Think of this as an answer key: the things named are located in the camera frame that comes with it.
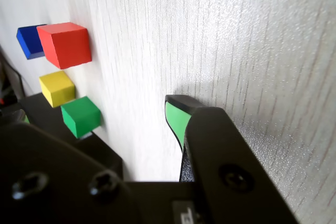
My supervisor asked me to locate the blue wooden cube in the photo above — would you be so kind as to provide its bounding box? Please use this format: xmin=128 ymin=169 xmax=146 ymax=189
xmin=16 ymin=24 xmax=48 ymax=60

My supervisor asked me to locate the thin black cable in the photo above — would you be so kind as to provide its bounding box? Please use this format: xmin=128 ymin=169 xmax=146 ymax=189
xmin=0 ymin=45 xmax=27 ymax=101

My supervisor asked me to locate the red wooden cube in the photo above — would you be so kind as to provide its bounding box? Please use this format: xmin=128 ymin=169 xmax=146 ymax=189
xmin=36 ymin=22 xmax=92 ymax=70

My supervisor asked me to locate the green wooden cube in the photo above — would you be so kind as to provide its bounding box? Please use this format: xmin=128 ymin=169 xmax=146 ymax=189
xmin=60 ymin=96 xmax=102 ymax=140

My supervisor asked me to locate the yellow wooden cube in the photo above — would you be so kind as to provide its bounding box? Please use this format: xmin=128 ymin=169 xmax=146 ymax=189
xmin=38 ymin=70 xmax=76 ymax=109

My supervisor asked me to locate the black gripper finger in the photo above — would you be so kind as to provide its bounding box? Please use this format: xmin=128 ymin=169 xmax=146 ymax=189
xmin=0 ymin=108 xmax=142 ymax=224
xmin=164 ymin=94 xmax=300 ymax=224

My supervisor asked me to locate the black box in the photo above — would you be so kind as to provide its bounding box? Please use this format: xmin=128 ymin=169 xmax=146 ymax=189
xmin=20 ymin=92 xmax=124 ymax=183

